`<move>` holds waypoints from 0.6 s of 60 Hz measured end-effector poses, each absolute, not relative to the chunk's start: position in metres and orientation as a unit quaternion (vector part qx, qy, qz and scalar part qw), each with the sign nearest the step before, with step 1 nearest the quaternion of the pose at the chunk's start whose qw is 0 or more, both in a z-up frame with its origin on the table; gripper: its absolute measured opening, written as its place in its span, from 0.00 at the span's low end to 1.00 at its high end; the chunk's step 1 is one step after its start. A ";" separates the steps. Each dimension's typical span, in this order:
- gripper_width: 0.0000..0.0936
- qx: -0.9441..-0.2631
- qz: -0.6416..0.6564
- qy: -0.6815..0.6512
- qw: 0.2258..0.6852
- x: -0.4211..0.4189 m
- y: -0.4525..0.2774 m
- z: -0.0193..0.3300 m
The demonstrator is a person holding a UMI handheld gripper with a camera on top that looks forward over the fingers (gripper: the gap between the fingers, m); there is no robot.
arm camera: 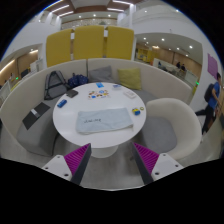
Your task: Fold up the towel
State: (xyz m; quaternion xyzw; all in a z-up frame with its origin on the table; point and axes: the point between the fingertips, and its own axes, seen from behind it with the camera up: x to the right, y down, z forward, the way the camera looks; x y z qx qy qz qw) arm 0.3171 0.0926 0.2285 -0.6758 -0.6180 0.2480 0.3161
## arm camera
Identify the white flat box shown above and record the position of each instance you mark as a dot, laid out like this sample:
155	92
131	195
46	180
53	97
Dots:
129	94

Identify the olive yellow cushion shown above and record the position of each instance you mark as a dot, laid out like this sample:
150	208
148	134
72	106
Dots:
130	78

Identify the yellow acoustic panel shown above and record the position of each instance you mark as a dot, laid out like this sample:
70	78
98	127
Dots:
88	42
58	47
119	42

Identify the black laptop on sofa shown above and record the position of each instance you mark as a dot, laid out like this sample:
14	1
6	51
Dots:
35	114

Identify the light blue towel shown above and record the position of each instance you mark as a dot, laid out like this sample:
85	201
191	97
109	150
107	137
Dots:
89	122

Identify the black wallet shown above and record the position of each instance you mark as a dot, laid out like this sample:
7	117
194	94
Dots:
72	93

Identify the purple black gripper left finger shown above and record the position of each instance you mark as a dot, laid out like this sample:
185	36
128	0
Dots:
77	162

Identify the right yellow acoustic panel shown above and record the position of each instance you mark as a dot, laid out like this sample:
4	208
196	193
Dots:
119	42

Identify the blue yellow toy block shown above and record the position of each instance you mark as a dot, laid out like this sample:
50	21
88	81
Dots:
136	111

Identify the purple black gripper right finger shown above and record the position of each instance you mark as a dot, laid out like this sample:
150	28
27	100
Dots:
145	160

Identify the grey mesh backpack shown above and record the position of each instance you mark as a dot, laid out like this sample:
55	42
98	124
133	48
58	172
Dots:
55	85

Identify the small blue card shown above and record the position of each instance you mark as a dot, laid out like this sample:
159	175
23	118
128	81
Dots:
99	85

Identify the left yellow acoustic panel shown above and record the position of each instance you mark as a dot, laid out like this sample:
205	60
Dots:
58	47

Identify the person in blue shirt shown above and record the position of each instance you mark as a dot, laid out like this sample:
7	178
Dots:
212	98

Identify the middle yellow acoustic panel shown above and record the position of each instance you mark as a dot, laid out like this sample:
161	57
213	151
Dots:
88	42

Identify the dark blue patterned bag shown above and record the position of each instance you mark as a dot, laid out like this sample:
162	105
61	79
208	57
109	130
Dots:
77	80

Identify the white armchair grey seat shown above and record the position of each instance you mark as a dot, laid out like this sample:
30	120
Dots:
171	127

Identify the round white table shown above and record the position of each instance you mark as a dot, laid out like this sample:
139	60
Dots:
104	144

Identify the grey cushion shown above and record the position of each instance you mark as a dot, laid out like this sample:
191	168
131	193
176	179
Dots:
103	74

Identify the white blue box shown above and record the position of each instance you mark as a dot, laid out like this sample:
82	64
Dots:
116	87

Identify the colourful card sheet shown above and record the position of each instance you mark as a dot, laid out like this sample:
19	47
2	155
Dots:
98	94

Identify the curved white sofa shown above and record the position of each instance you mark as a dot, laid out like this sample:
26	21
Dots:
39	138

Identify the pink wall poster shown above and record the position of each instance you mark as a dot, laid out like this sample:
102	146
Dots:
212	66

